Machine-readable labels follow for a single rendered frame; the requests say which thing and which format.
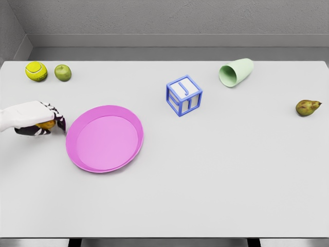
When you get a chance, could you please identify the yellow tennis ball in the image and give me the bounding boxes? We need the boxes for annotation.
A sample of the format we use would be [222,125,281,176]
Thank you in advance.
[25,61,48,82]

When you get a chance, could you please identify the green apple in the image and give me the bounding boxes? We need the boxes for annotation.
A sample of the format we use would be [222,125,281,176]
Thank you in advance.
[54,64,72,82]

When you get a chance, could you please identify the pink plate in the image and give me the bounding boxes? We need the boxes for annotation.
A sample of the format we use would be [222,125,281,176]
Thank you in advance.
[65,104,144,173]

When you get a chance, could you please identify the blue letter block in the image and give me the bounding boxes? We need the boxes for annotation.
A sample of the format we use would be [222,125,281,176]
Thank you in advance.
[166,74,203,118]

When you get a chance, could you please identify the light green cup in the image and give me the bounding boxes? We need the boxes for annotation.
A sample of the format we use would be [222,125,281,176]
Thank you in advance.
[218,58,254,88]

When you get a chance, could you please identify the brownish green pear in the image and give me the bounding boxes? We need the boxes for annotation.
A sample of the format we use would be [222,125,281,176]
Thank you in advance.
[295,99,323,117]

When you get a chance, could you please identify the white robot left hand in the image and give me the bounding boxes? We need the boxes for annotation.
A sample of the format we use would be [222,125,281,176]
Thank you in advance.
[9,100,67,137]

